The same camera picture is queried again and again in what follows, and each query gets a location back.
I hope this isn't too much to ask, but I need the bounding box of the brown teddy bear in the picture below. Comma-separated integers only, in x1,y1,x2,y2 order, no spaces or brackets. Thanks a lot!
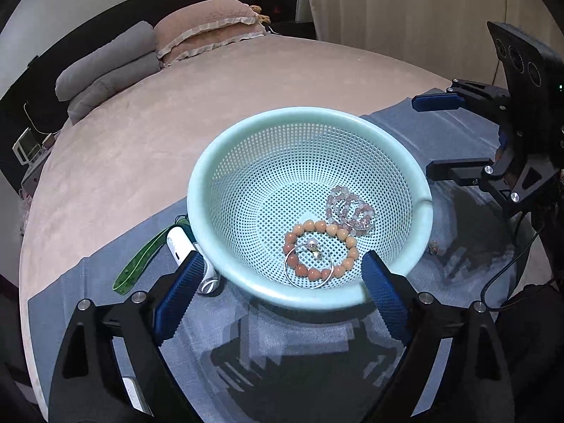
250,5,271,27

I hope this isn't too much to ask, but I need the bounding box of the black headboard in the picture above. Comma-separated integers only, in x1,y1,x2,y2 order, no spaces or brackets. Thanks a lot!
1,0,317,190

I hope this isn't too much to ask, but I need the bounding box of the orange bead bracelet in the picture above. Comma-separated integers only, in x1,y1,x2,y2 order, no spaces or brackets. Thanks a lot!
283,219,361,281

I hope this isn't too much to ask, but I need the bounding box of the blue cloth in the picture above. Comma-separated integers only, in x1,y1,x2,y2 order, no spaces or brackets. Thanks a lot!
26,87,543,423

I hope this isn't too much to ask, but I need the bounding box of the white handheld fan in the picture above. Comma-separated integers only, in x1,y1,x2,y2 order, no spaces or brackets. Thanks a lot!
165,224,222,296

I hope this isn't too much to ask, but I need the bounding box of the nightstand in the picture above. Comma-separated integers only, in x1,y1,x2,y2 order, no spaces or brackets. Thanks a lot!
19,152,51,200

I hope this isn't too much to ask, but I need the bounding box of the beige bedspread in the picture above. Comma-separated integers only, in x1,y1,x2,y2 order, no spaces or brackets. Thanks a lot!
19,35,447,304

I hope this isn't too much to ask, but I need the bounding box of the silver hoop earring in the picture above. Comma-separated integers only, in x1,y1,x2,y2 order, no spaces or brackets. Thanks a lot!
282,245,336,290

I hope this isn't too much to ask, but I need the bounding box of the white butterfly phone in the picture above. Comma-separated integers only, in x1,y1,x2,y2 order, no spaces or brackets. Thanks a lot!
122,376,152,415

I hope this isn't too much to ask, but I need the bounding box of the pink ruffled pillow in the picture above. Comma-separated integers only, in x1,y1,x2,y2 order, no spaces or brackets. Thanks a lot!
154,0,266,66

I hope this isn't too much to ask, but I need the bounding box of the green strap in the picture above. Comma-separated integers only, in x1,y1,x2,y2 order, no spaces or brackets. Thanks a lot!
112,215,190,294

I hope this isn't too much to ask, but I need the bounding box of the black camera box right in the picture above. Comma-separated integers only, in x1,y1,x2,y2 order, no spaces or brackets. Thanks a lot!
486,21,563,141

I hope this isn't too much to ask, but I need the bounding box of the grey folded blanket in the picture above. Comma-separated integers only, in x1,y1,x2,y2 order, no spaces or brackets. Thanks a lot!
55,21,161,124

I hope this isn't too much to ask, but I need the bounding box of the mint green plastic basket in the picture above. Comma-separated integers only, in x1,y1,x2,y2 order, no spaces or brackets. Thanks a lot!
186,107,433,311

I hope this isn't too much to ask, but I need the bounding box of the beige curtain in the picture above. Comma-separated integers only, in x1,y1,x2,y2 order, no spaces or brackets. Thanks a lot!
309,0,563,86

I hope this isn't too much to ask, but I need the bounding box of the small crystal stud earring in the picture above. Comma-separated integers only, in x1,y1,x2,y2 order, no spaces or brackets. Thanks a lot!
428,241,440,255

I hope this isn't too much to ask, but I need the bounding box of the pink crystal bead bracelet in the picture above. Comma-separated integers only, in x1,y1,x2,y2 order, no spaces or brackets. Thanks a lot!
325,185,376,236

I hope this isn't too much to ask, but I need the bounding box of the white pearl earring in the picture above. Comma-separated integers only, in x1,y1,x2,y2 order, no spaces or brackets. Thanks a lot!
305,238,322,260

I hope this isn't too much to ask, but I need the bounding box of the black cable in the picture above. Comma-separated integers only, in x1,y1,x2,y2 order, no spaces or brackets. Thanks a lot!
480,210,548,309

